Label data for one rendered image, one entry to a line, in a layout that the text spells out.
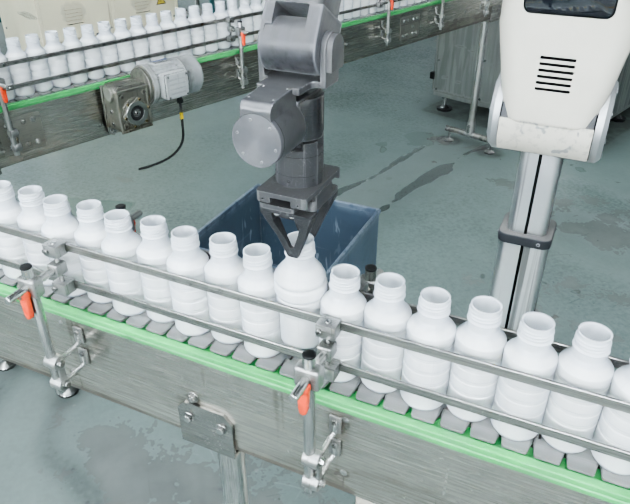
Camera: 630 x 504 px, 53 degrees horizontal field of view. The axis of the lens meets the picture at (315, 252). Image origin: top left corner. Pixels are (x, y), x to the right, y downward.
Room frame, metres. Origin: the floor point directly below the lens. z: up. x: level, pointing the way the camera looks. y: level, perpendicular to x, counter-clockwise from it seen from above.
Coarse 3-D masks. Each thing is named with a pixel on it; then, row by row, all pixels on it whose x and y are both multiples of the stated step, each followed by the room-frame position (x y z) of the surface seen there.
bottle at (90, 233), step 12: (84, 204) 0.85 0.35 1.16; (96, 204) 0.86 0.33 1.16; (84, 216) 0.83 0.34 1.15; (96, 216) 0.83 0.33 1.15; (84, 228) 0.83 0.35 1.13; (96, 228) 0.83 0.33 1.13; (84, 240) 0.81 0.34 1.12; (96, 240) 0.82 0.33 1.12; (84, 264) 0.82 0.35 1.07; (96, 264) 0.81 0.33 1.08; (84, 276) 0.83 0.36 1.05; (96, 276) 0.81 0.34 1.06; (108, 288) 0.82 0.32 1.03; (96, 300) 0.81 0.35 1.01; (108, 300) 0.82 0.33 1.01
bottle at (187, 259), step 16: (176, 240) 0.75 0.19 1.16; (192, 240) 0.75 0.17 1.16; (176, 256) 0.75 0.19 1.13; (192, 256) 0.75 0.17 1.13; (176, 272) 0.73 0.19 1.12; (192, 272) 0.73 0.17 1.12; (176, 288) 0.74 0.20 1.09; (192, 288) 0.73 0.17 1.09; (176, 304) 0.74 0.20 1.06; (192, 304) 0.73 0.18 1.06; (176, 320) 0.74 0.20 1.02; (208, 320) 0.74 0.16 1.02
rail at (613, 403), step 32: (0, 224) 0.87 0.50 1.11; (96, 256) 0.79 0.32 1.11; (96, 288) 0.80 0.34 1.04; (224, 288) 0.70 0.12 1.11; (192, 320) 0.72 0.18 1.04; (288, 352) 0.66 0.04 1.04; (448, 352) 0.57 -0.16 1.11; (384, 384) 0.60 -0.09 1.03; (544, 384) 0.52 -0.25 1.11; (512, 416) 0.53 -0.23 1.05; (608, 448) 0.49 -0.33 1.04
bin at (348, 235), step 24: (216, 216) 1.20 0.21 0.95; (240, 216) 1.28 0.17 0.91; (336, 216) 1.28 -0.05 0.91; (360, 216) 1.25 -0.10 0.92; (240, 240) 1.28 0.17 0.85; (264, 240) 1.36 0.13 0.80; (336, 240) 1.28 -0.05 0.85; (360, 240) 1.14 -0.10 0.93; (336, 264) 1.01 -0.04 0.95; (360, 264) 1.14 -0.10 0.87
